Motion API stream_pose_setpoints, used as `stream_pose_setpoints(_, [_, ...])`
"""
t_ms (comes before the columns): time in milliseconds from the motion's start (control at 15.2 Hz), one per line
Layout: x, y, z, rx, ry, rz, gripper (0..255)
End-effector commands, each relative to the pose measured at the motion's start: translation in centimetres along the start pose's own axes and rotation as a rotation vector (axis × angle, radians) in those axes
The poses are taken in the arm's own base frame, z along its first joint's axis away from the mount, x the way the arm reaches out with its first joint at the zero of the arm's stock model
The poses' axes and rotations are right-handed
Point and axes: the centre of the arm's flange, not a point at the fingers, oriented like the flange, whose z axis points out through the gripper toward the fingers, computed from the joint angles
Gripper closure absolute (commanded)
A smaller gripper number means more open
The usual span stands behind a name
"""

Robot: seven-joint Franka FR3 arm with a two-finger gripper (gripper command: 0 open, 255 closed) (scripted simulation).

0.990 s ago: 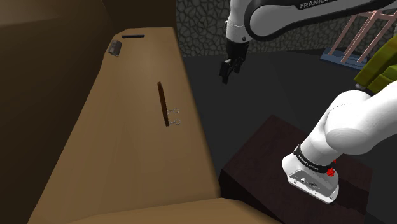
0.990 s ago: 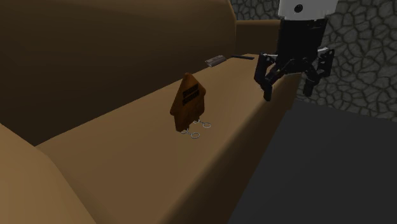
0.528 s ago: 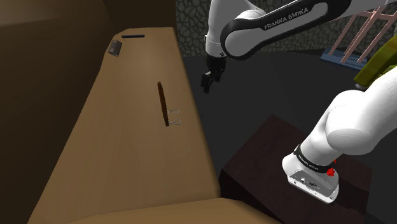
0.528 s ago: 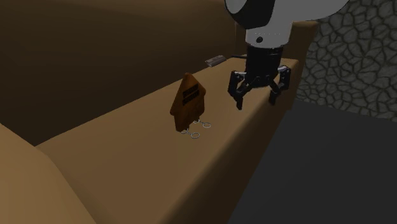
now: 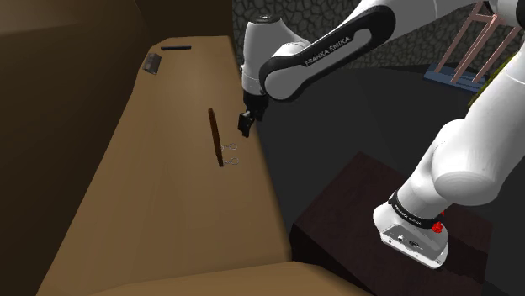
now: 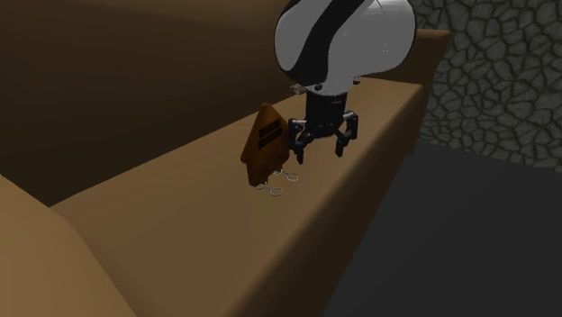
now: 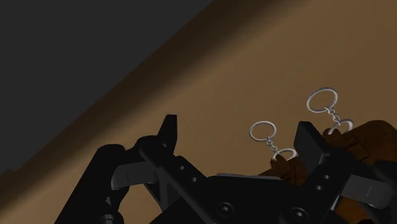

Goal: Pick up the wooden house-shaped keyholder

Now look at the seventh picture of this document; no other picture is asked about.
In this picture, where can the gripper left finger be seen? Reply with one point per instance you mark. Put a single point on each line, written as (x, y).
(161, 145)

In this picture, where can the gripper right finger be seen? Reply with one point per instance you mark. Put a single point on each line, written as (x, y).
(311, 142)

